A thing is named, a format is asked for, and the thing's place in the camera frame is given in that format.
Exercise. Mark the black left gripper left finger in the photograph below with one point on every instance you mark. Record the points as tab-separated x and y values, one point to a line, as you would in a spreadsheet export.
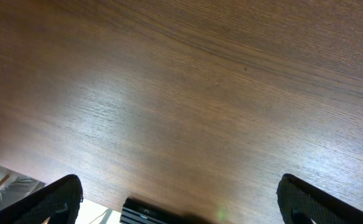
58	202

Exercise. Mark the black striped device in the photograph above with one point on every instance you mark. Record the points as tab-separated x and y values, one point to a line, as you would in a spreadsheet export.
135	211

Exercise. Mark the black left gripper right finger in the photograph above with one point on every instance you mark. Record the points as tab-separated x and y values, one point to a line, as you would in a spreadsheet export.
301	202

